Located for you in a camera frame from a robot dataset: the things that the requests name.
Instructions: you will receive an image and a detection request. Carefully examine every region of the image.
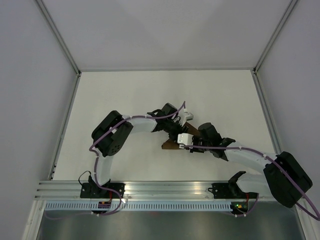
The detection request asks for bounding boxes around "brown cloth napkin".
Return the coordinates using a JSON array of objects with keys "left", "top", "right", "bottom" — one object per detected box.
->
[{"left": 161, "top": 122, "right": 200, "bottom": 150}]

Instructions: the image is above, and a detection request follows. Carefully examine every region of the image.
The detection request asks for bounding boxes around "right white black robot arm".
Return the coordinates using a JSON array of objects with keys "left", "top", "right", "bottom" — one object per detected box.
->
[{"left": 177, "top": 122, "right": 313, "bottom": 208}]

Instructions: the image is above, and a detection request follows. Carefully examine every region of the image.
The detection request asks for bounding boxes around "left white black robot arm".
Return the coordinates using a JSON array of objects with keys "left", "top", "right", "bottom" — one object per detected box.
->
[{"left": 84, "top": 103, "right": 194, "bottom": 198}]

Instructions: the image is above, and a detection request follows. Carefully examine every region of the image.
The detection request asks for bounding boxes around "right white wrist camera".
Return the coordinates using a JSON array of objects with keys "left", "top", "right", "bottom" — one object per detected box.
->
[{"left": 176, "top": 133, "right": 193, "bottom": 149}]

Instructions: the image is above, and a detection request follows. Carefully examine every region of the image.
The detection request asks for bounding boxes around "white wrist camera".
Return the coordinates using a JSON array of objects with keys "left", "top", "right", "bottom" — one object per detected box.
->
[
  {"left": 180, "top": 108, "right": 194, "bottom": 125},
  {"left": 176, "top": 133, "right": 193, "bottom": 149}
]

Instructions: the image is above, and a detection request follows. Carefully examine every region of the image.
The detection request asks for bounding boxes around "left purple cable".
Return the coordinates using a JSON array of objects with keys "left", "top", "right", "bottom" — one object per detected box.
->
[{"left": 44, "top": 100, "right": 187, "bottom": 221}]

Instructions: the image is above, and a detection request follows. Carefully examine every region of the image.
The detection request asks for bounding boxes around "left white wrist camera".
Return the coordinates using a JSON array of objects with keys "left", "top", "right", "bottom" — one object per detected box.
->
[{"left": 180, "top": 108, "right": 194, "bottom": 125}]

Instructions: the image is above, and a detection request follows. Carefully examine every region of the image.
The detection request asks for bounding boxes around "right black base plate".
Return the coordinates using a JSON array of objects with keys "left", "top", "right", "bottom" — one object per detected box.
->
[{"left": 207, "top": 182, "right": 258, "bottom": 200}]

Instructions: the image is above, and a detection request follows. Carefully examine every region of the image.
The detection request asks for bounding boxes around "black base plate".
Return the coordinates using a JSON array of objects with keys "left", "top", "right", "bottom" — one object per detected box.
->
[
  {"left": 207, "top": 182, "right": 258, "bottom": 200},
  {"left": 80, "top": 182, "right": 125, "bottom": 199}
]

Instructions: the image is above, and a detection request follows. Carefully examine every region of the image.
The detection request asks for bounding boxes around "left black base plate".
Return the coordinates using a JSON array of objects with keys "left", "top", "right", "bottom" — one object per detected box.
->
[{"left": 80, "top": 182, "right": 125, "bottom": 199}]

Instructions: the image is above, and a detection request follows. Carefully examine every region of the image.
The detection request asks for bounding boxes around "white slotted cable duct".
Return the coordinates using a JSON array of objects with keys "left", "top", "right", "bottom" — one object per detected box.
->
[{"left": 45, "top": 201, "right": 232, "bottom": 212}]

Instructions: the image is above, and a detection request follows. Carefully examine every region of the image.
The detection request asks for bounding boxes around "aluminium front rail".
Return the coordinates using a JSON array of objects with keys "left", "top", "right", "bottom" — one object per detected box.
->
[{"left": 33, "top": 180, "right": 225, "bottom": 202}]

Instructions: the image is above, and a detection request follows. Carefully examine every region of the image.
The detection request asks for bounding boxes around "right aluminium frame post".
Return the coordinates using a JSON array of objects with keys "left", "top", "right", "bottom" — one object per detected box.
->
[{"left": 252, "top": 0, "right": 300, "bottom": 75}]

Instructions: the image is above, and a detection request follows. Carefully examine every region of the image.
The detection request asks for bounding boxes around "aluminium frame post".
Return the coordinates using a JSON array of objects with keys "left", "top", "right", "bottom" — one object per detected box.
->
[
  {"left": 34, "top": 0, "right": 81, "bottom": 76},
  {"left": 252, "top": 0, "right": 300, "bottom": 75}
]

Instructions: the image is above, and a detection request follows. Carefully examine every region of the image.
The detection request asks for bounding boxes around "left aluminium frame post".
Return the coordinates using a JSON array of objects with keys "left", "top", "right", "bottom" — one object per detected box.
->
[{"left": 34, "top": 0, "right": 81, "bottom": 76}]

